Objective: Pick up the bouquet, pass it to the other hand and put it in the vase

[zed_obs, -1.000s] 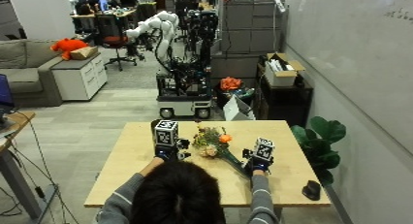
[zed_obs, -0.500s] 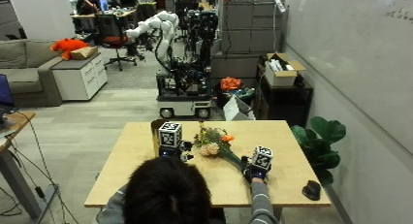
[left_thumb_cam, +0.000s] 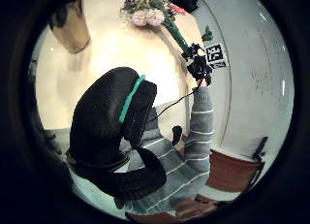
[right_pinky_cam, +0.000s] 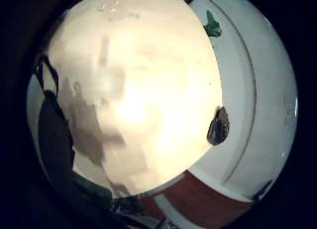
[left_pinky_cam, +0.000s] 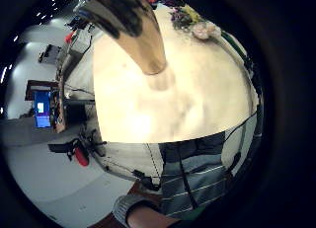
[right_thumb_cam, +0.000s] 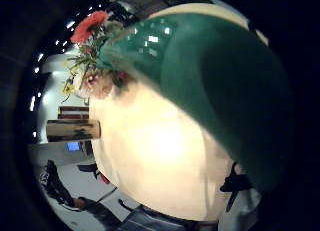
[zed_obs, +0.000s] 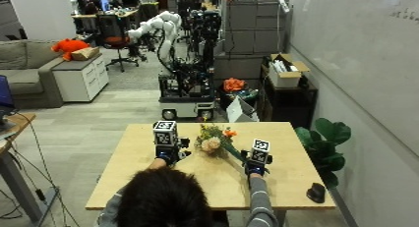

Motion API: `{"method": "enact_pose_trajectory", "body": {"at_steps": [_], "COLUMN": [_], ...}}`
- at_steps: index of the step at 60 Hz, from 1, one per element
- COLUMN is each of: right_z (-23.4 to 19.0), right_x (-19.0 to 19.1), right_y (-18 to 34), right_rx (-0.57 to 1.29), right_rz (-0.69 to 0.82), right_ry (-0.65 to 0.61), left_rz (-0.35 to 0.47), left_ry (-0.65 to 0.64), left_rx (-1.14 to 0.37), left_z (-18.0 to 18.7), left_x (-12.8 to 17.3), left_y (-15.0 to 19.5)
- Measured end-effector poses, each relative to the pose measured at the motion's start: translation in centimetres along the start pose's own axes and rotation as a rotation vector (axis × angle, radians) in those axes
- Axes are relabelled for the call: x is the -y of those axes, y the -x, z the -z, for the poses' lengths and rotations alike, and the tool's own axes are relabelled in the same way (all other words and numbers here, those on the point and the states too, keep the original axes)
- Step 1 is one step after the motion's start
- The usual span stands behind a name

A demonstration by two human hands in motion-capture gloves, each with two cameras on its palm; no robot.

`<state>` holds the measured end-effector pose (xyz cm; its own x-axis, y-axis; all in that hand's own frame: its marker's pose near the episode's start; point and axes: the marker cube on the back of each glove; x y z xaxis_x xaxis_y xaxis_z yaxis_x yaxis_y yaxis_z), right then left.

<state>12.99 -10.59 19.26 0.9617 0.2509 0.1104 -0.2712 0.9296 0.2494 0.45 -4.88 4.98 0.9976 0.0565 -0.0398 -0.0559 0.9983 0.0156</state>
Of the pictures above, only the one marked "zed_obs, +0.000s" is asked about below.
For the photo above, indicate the person's right hand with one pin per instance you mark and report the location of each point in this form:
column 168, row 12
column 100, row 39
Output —
column 255, row 166

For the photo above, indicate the person's left hand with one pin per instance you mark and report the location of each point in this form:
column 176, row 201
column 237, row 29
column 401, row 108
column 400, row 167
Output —
column 171, row 152

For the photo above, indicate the artificial flower bouquet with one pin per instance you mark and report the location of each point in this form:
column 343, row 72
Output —
column 215, row 140

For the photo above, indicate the white marker cube on right glove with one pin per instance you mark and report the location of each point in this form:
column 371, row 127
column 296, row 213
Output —
column 260, row 151

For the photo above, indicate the white marker cube on glove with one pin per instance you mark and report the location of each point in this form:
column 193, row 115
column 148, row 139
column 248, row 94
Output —
column 260, row 151
column 164, row 133

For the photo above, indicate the white marker cube on left glove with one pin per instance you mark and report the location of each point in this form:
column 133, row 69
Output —
column 164, row 133

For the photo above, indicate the the person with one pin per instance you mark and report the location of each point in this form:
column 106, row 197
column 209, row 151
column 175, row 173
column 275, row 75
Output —
column 173, row 200

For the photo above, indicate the black object on table edge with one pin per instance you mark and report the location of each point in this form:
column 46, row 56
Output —
column 315, row 192

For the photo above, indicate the white paper bag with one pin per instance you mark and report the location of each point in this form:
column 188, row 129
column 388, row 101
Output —
column 240, row 111

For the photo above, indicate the green leafy potted plant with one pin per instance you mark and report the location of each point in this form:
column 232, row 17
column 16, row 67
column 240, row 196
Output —
column 324, row 145

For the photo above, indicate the black shelf cabinet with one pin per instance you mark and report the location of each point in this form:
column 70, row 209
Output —
column 288, row 102

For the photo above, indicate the orange cloth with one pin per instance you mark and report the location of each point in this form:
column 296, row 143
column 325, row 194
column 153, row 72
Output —
column 233, row 84

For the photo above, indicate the open cardboard box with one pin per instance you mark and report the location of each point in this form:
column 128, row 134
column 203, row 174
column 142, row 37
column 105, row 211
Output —
column 285, row 71

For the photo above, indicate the white drawer cabinet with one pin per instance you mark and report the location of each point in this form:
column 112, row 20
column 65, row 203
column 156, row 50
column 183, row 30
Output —
column 82, row 77

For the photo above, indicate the side desk with grey leg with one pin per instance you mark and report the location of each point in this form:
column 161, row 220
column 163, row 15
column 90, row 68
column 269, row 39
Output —
column 17, row 168

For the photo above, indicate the brown paper bag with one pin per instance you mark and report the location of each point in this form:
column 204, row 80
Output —
column 84, row 53

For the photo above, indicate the black office chair orange seat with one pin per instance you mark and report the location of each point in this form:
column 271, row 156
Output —
column 114, row 37

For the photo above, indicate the orange plush toy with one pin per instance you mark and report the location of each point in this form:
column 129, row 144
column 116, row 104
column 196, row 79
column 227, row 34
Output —
column 68, row 47

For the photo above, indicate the grey sofa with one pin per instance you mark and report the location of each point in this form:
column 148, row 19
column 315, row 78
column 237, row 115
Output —
column 25, row 71

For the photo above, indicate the blue laptop screen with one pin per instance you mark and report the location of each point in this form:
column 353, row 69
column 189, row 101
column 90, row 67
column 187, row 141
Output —
column 5, row 92

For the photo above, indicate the whiteboard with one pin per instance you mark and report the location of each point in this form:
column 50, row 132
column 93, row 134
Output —
column 361, row 53

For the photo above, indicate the grey filing cabinets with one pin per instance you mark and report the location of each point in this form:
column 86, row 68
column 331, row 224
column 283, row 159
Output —
column 255, row 25

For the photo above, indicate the background wooden desk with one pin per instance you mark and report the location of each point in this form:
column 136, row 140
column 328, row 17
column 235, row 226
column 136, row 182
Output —
column 106, row 14

